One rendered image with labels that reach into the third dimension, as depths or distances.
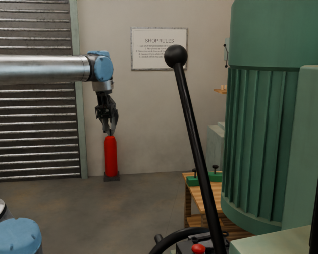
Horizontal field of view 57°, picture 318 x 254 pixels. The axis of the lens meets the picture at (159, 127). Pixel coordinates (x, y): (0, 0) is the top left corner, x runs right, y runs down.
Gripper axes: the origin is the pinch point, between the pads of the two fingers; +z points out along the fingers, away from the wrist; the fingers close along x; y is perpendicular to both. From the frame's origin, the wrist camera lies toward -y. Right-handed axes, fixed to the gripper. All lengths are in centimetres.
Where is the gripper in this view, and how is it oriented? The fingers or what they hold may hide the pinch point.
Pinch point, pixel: (110, 132)
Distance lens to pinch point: 137.6
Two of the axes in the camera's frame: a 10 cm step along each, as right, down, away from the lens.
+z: 0.8, 9.6, 2.7
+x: 9.9, -0.6, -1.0
